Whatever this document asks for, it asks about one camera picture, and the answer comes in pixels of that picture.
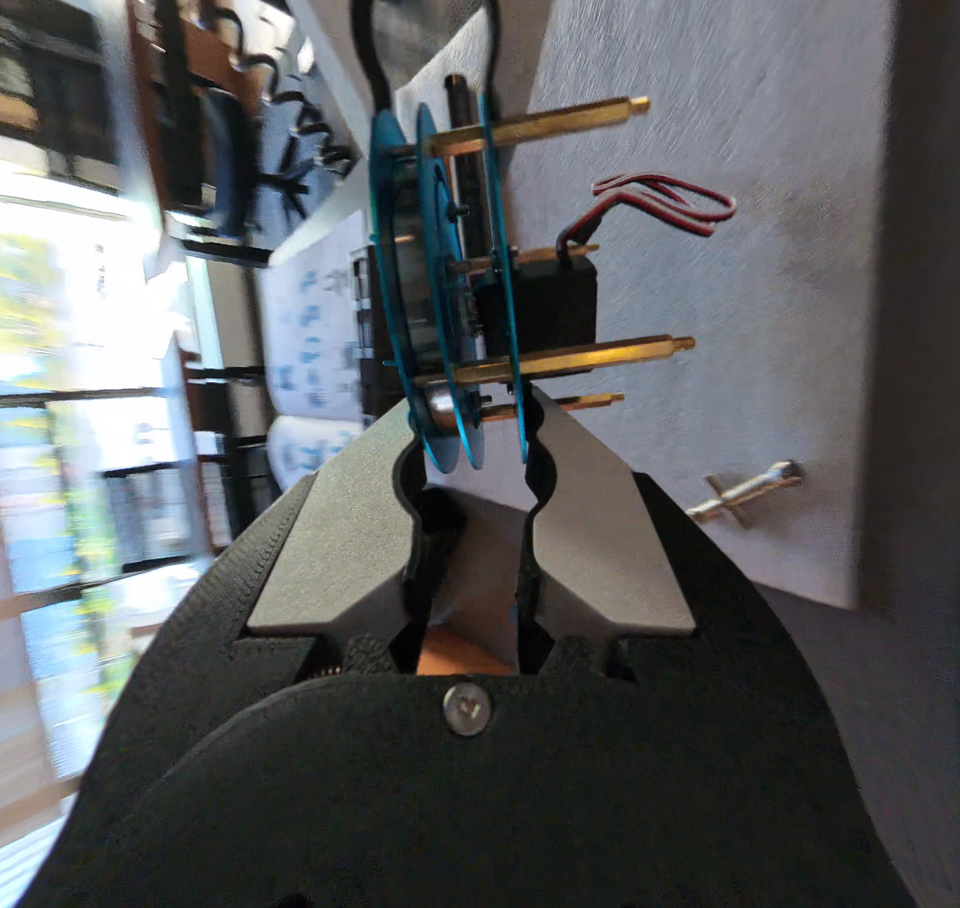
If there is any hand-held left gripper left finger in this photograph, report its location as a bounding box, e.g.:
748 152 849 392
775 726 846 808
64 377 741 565
248 398 425 642

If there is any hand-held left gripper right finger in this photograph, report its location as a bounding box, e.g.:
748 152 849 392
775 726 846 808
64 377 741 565
516 385 697 671

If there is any printed instruction booklet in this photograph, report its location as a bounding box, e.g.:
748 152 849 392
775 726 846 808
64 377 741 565
259 210 391 493

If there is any blue acrylic robot base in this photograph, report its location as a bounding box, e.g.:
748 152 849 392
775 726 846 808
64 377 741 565
367 76 738 474

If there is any grey desk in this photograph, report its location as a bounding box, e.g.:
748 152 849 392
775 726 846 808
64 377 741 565
259 0 960 908

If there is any small metal cross wrench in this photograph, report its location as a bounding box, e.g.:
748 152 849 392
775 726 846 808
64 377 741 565
686 460 803 528

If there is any large grid window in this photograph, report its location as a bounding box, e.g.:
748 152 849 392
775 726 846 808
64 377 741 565
0 0 264 908

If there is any black office chair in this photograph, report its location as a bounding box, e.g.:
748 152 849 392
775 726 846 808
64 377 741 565
161 87 357 238

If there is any black cable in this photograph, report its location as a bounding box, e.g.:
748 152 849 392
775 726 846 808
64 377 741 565
474 0 505 100
346 0 398 110

